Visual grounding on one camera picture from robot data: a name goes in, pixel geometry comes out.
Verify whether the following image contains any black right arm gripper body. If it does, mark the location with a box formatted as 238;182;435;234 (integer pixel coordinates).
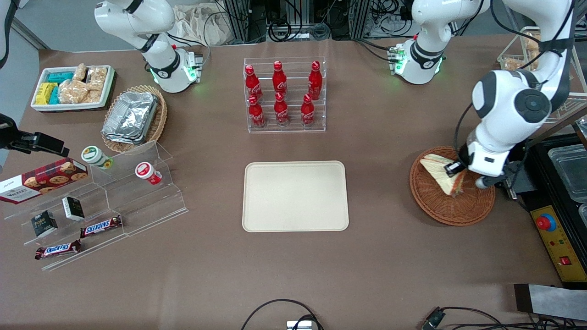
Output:
0;114;20;149

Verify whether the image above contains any triangle sandwich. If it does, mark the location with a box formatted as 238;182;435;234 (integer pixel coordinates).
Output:
420;154;467;196

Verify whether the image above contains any round brown wicker basket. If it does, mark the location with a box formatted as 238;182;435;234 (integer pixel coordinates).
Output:
410;146;496;226

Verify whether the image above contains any oval wicker basket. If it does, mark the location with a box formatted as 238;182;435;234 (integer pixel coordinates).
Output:
101;84;168;154

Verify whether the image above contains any cream plastic tray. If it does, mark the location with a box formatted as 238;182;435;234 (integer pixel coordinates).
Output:
242;160;350;233

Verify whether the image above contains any red tartan cookie box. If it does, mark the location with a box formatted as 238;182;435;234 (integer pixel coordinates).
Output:
0;158;89;205

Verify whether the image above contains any white snack bin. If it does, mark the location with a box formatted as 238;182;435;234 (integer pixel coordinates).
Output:
31;65;116;113

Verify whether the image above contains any grey metal block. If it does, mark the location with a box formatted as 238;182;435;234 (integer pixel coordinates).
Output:
513;170;537;194

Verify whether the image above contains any green lidded yogurt cup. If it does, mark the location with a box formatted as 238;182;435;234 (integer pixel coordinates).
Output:
81;145;114;171

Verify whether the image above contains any yellow snack packet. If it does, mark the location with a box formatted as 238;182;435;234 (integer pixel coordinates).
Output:
35;82;58;105

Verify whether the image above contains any black sealing machine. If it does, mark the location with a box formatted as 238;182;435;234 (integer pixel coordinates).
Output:
504;117;587;289

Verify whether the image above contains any small black box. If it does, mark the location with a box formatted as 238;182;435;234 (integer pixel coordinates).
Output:
62;196;86;222
31;210;59;238

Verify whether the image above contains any aluminium foil container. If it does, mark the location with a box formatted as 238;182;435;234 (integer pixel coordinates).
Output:
102;131;150;145
103;92;159;138

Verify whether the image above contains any red emergency stop button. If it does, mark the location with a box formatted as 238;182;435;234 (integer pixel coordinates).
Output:
537;213;557;233

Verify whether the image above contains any clear plastic container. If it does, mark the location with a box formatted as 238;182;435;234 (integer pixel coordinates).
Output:
548;144;587;202

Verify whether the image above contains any snickers chocolate bar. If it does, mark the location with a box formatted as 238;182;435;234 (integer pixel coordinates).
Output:
35;239;82;261
80;215;123;239

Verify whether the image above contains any red lidded yogurt cup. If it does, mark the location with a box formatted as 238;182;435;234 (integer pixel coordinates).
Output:
135;162;162;186

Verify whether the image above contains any yellow control panel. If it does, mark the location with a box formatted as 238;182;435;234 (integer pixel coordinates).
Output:
530;206;587;283

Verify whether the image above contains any clear acrylic step display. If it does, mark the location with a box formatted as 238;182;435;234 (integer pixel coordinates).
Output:
2;141;188;272

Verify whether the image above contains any grey flat panel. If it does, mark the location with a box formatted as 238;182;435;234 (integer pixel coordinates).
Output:
514;283;587;321

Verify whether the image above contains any red cola bottle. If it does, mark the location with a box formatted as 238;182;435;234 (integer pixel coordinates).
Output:
272;61;288;97
248;95;266;128
300;94;316;127
274;92;289;127
244;65;263;102
308;60;323;100

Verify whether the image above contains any clear acrylic bottle rack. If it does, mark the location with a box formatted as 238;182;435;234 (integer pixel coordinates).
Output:
243;57;327;134

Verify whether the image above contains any beige cloth bag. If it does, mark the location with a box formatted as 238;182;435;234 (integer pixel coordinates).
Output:
172;4;239;46

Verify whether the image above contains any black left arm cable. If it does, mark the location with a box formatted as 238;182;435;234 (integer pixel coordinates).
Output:
453;0;576;159

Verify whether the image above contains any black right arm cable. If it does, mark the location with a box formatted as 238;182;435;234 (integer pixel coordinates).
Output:
0;0;20;69

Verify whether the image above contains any white wire rack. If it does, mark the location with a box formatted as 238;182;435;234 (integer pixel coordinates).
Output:
498;27;587;123

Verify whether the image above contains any black arm base cable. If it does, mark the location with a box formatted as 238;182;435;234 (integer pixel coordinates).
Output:
353;39;399;62

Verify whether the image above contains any black cable with connector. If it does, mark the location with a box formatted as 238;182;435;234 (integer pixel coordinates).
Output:
422;306;587;330

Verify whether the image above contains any aluminium frame post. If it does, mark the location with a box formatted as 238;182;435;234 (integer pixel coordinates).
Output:
223;0;250;44
351;0;371;39

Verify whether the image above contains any black looped cable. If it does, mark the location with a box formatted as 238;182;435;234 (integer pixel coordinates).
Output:
241;299;324;330

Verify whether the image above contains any black cable bundle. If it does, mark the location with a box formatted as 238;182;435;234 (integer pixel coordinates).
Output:
250;0;354;42

